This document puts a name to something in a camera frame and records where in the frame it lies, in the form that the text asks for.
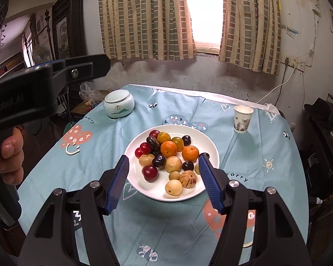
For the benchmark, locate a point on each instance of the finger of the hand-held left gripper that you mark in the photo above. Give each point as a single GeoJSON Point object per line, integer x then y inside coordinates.
{"type": "Point", "coordinates": [94, 65]}

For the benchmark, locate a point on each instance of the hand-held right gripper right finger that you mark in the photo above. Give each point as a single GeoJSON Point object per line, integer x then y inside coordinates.
{"type": "Point", "coordinates": [211, 183]}

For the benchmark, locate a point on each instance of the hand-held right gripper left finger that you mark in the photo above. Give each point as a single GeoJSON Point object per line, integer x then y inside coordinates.
{"type": "Point", "coordinates": [118, 183]}

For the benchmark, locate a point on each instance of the tan longan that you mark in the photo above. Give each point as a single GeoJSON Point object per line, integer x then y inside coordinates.
{"type": "Point", "coordinates": [197, 169]}
{"type": "Point", "coordinates": [174, 175]}

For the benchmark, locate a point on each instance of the striped beige pepino melon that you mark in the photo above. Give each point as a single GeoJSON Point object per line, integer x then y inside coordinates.
{"type": "Point", "coordinates": [188, 179]}

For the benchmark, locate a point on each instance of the dark glossy plum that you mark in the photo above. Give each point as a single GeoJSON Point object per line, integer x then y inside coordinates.
{"type": "Point", "coordinates": [188, 166]}
{"type": "Point", "coordinates": [186, 140]}
{"type": "Point", "coordinates": [158, 161]}

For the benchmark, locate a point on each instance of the red plum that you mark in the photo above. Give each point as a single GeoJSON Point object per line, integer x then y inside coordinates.
{"type": "Point", "coordinates": [148, 173]}
{"type": "Point", "coordinates": [154, 133]}

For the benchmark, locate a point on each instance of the white oval plate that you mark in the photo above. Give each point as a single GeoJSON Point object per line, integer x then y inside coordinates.
{"type": "Point", "coordinates": [149, 191]}

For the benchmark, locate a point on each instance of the small mandarin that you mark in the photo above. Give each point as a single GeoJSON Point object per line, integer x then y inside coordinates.
{"type": "Point", "coordinates": [190, 153]}

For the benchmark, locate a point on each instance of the tan round melon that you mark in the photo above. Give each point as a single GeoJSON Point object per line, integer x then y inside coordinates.
{"type": "Point", "coordinates": [146, 160]}

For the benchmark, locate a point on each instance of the small cream round fruit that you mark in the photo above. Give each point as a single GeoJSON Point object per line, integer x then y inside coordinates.
{"type": "Point", "coordinates": [173, 187]}

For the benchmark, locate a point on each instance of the small dark purple passion fruit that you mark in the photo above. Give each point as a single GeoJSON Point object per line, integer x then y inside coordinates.
{"type": "Point", "coordinates": [155, 152]}

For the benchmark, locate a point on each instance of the olive green tomato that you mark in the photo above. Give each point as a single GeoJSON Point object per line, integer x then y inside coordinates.
{"type": "Point", "coordinates": [178, 142]}

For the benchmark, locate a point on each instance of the large dark purple passion fruit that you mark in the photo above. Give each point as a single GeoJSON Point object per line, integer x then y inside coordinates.
{"type": "Point", "coordinates": [152, 142]}

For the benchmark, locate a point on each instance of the large orange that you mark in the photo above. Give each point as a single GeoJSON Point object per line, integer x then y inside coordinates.
{"type": "Point", "coordinates": [168, 148]}

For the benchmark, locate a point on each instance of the yellow orange tomato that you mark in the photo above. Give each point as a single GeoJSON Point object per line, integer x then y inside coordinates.
{"type": "Point", "coordinates": [164, 137]}

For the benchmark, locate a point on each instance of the person's left hand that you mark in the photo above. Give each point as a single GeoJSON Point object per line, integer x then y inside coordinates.
{"type": "Point", "coordinates": [12, 158]}

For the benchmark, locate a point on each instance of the clear plastic bag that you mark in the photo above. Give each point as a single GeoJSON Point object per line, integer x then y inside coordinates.
{"type": "Point", "coordinates": [90, 91]}

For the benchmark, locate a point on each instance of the small red cherry tomato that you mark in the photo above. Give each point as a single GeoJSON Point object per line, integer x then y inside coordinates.
{"type": "Point", "coordinates": [138, 153]}

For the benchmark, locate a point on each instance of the blue printed tablecloth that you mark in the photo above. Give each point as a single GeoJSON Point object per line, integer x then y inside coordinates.
{"type": "Point", "coordinates": [86, 158]}

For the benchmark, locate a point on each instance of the dark wooden framed picture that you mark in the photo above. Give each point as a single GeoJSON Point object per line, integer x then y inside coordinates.
{"type": "Point", "coordinates": [63, 33]}

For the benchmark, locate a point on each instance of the white electric fan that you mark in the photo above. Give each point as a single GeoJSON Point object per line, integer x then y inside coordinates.
{"type": "Point", "coordinates": [41, 52]}

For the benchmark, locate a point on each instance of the pale green ceramic lidded jar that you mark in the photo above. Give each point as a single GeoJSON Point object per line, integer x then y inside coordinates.
{"type": "Point", "coordinates": [119, 105]}

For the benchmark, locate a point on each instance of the checked beige curtain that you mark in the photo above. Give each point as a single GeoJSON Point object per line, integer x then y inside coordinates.
{"type": "Point", "coordinates": [249, 25]}
{"type": "Point", "coordinates": [144, 19]}

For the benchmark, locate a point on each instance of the printed paper cup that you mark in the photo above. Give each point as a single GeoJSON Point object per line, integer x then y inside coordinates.
{"type": "Point", "coordinates": [242, 119]}

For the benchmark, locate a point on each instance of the white under cloth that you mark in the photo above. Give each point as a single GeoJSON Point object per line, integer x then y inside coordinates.
{"type": "Point", "coordinates": [238, 99]}

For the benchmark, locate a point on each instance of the black equipment shelf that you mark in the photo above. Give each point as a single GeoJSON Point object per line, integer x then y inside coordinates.
{"type": "Point", "coordinates": [327, 149]}

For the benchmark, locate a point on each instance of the bright window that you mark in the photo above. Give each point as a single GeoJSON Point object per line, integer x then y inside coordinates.
{"type": "Point", "coordinates": [205, 11]}

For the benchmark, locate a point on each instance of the black hat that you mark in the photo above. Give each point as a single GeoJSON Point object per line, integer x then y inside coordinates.
{"type": "Point", "coordinates": [319, 109]}

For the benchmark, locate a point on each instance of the white wall power outlet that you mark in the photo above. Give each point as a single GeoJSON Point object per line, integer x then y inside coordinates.
{"type": "Point", "coordinates": [294, 63]}

